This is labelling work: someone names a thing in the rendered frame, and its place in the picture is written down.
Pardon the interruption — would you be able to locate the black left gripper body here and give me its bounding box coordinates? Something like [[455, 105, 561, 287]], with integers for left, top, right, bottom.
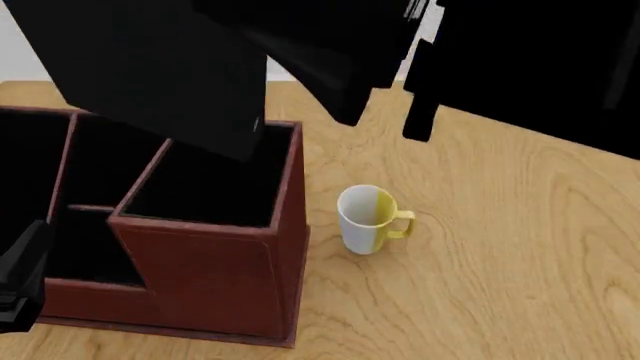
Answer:
[[0, 294, 46, 334]]

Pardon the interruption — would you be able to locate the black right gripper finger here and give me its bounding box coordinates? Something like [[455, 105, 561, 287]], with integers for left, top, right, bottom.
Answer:
[[240, 27, 375, 128]]

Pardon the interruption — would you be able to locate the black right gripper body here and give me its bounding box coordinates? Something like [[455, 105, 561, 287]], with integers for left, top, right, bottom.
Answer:
[[192, 0, 417, 90]]

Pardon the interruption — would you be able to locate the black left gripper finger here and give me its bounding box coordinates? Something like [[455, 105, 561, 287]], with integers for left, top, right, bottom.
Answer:
[[0, 219, 56, 301]]

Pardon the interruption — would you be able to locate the red-brown desk caddy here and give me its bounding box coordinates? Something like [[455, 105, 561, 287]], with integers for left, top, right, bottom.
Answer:
[[0, 105, 312, 350]]

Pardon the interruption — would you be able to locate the white and yellow mug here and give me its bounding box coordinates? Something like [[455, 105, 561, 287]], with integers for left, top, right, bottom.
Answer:
[[336, 183, 417, 257]]

